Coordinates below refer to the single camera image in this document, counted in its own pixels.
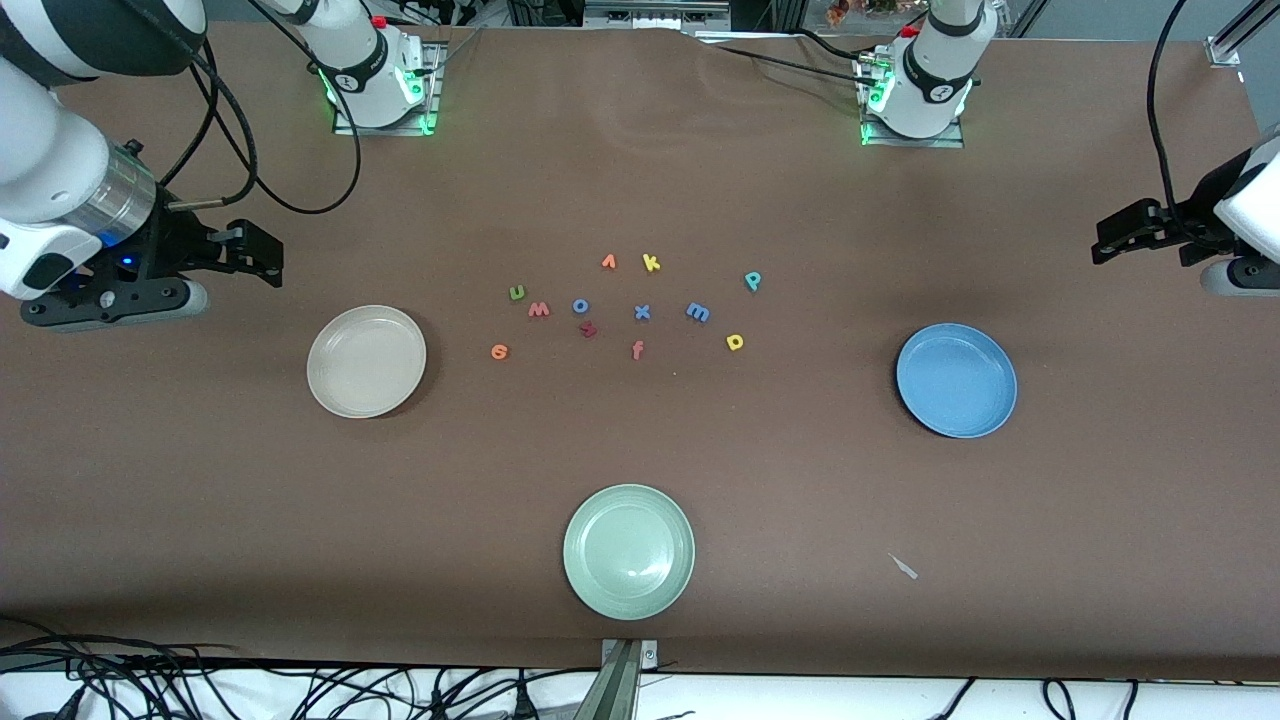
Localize tangled black cable bundle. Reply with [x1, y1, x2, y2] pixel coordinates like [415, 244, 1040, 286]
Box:
[0, 618, 701, 720]

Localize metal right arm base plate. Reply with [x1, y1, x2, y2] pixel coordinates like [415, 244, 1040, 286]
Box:
[332, 42, 443, 137]

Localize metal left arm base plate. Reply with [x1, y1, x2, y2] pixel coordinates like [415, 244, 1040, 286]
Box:
[858, 55, 966, 150]

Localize beige brown plate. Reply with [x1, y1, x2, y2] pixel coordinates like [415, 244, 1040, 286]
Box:
[307, 305, 428, 419]

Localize aluminium profile rail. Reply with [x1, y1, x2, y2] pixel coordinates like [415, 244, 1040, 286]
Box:
[1205, 0, 1280, 67]

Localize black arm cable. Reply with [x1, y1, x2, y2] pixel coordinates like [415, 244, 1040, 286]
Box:
[1147, 0, 1201, 231]
[160, 0, 363, 216]

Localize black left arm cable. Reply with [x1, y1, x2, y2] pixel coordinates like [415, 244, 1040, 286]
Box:
[1147, 0, 1201, 231]

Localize brown paper table cover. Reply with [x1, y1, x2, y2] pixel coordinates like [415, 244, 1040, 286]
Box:
[0, 22, 1280, 681]

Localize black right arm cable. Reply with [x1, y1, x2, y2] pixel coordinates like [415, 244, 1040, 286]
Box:
[160, 0, 363, 216]

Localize thin black table cable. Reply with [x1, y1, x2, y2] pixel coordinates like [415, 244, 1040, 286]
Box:
[700, 40, 886, 89]

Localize blue plate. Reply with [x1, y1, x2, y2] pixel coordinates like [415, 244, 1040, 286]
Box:
[896, 323, 1018, 439]

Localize dried orange flowers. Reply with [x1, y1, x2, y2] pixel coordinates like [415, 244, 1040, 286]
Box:
[825, 0, 901, 26]

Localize grey metal camera post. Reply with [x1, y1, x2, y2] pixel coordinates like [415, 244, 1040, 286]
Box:
[600, 640, 659, 720]

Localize pale green plate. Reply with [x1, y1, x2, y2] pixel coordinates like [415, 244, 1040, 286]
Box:
[563, 484, 696, 621]

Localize grey metal frame bar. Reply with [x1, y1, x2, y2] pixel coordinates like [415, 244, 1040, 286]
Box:
[583, 0, 731, 31]

